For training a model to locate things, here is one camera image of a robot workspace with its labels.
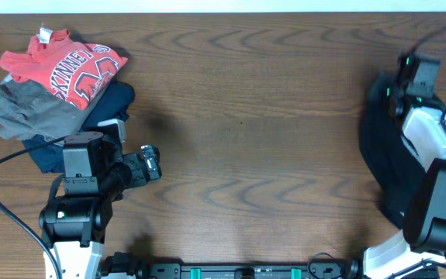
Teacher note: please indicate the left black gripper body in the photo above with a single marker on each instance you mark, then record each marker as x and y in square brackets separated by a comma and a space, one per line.
[139, 176]

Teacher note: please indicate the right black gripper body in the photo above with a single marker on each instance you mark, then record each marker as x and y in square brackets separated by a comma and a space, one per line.
[394, 90]

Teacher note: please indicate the black polo shirt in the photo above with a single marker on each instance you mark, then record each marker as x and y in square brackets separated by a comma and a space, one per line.
[389, 155]

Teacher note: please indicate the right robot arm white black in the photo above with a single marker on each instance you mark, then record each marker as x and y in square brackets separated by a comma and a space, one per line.
[418, 250]

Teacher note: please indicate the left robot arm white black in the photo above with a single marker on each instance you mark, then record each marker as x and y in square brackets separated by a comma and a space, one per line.
[97, 172]

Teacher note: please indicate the navy blue folded shirt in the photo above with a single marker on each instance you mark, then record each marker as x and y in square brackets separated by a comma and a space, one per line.
[112, 105]

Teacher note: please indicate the red printed t-shirt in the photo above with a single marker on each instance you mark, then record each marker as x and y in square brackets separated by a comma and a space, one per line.
[71, 71]

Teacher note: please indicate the grey folded shirt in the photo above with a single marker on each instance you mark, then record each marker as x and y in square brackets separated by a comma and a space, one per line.
[27, 109]

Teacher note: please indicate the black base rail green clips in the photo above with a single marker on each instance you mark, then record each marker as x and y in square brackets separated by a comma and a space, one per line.
[242, 271]

